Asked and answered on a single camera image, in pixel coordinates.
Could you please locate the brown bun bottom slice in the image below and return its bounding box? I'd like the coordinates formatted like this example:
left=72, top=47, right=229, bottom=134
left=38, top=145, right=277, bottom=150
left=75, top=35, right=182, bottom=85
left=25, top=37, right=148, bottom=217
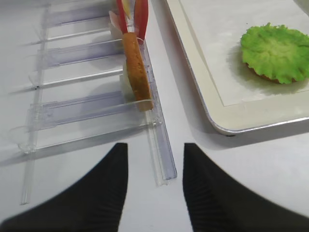
left=120, top=32, right=153, bottom=112

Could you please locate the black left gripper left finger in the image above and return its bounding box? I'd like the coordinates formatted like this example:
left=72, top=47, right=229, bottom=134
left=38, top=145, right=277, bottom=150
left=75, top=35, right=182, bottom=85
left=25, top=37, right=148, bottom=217
left=0, top=143, right=128, bottom=232

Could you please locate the clear acrylic left rack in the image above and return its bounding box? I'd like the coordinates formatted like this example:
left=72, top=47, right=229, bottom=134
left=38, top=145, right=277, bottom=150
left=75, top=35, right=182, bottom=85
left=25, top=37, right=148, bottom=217
left=0, top=0, right=177, bottom=205

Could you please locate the white paper tray liner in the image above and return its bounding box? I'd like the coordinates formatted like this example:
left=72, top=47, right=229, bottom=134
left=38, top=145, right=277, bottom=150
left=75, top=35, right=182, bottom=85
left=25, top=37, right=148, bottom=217
left=181, top=0, right=309, bottom=106

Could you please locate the bun slice under lettuce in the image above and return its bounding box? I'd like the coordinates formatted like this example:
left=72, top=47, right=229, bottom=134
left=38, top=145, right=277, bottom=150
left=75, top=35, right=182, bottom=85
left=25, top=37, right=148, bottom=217
left=245, top=62, right=298, bottom=85

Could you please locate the red tomato slice in rack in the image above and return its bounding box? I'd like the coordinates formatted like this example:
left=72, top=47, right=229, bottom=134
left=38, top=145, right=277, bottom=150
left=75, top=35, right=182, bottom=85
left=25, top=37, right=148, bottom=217
left=134, top=0, right=149, bottom=44

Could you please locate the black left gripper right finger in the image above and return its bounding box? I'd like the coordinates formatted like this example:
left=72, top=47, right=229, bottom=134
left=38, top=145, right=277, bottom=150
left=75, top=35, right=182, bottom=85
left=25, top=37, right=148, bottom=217
left=183, top=143, right=309, bottom=232

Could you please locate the red tomato slice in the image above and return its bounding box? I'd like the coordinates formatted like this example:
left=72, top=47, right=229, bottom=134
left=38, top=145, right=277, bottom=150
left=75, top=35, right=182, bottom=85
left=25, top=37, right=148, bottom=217
left=116, top=0, right=134, bottom=34
left=134, top=0, right=149, bottom=44

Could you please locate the green lettuce leaf on tray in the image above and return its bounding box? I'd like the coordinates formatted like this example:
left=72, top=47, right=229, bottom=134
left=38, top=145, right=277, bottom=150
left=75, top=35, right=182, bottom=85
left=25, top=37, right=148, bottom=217
left=240, top=23, right=309, bottom=82

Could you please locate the cream metal tray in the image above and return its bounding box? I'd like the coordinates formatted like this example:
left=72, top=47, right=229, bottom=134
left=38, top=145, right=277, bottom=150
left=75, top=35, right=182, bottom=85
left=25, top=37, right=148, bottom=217
left=166, top=0, right=309, bottom=135

